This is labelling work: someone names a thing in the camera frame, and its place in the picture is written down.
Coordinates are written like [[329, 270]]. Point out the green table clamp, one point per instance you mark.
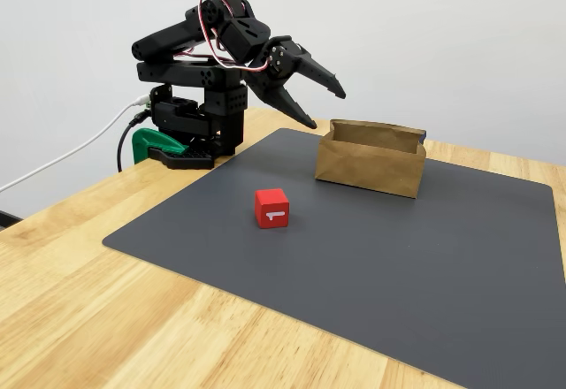
[[146, 141]]

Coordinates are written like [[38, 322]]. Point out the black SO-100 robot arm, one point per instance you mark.
[[177, 35]]

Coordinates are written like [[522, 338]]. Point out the red cube with white mark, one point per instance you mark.
[[270, 208]]

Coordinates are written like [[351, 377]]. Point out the brown paper bag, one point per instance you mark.
[[367, 170]]

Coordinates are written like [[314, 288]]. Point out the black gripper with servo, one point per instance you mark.
[[271, 80]]

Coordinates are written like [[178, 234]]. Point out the dark grey table mat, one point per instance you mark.
[[354, 252]]

